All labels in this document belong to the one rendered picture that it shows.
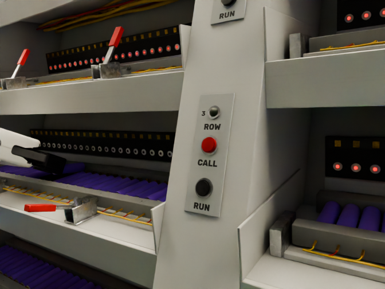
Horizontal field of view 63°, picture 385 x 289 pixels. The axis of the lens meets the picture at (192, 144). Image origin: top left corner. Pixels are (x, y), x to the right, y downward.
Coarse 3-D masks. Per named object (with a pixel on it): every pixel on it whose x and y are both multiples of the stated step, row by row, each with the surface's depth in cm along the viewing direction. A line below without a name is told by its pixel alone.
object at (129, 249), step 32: (96, 160) 65; (128, 160) 60; (0, 224) 53; (32, 224) 46; (64, 224) 42; (96, 224) 41; (128, 224) 40; (160, 224) 33; (96, 256) 39; (128, 256) 35
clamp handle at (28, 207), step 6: (30, 204) 38; (36, 204) 38; (42, 204) 39; (48, 204) 39; (78, 204) 42; (24, 210) 37; (30, 210) 37; (36, 210) 37; (42, 210) 38; (48, 210) 39; (54, 210) 39
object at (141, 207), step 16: (0, 176) 61; (16, 176) 60; (16, 192) 55; (48, 192) 53; (64, 192) 50; (80, 192) 47; (96, 192) 47; (112, 208) 44; (128, 208) 42; (144, 208) 40
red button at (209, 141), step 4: (204, 140) 31; (208, 140) 31; (212, 140) 31; (204, 144) 31; (208, 144) 31; (212, 144) 31; (216, 144) 31; (204, 148) 31; (208, 148) 31; (212, 148) 31; (208, 152) 31
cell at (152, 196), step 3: (162, 189) 47; (165, 189) 47; (156, 192) 46; (159, 192) 46; (162, 192) 46; (165, 192) 46; (150, 195) 45; (153, 195) 45; (156, 195) 45; (159, 195) 45; (162, 195) 45; (147, 198) 44; (150, 198) 44; (153, 198) 44; (156, 198) 44
